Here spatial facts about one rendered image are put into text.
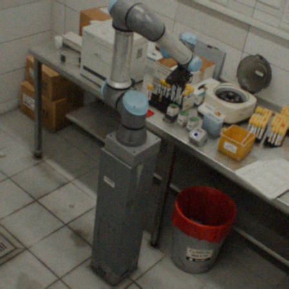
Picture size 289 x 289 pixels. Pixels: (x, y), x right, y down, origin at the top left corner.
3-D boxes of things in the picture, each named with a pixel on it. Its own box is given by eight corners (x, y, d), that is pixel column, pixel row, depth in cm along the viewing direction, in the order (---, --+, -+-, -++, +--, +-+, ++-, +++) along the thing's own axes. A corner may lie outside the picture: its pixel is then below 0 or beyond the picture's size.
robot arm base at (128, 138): (127, 151, 230) (129, 134, 223) (109, 133, 238) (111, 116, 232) (153, 140, 237) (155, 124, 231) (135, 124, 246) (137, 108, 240)
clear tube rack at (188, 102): (155, 96, 287) (157, 85, 283) (166, 91, 294) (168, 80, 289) (182, 111, 277) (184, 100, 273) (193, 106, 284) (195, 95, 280)
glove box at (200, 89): (183, 99, 288) (186, 85, 283) (207, 87, 304) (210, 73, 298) (200, 108, 282) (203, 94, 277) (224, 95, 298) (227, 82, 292)
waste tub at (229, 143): (216, 149, 251) (220, 134, 246) (229, 139, 261) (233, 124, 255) (239, 162, 246) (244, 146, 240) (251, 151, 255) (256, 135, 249)
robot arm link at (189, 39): (177, 33, 242) (189, 30, 247) (173, 53, 249) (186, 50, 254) (188, 39, 238) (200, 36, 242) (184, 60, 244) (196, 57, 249)
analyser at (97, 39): (79, 73, 297) (81, 26, 279) (111, 62, 315) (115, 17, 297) (115, 95, 282) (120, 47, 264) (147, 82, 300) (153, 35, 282)
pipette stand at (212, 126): (198, 130, 264) (202, 114, 258) (207, 126, 268) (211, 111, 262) (211, 140, 258) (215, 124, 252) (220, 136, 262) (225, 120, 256)
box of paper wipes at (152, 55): (127, 55, 324) (130, 38, 317) (138, 51, 332) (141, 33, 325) (155, 68, 315) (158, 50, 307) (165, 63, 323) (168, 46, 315)
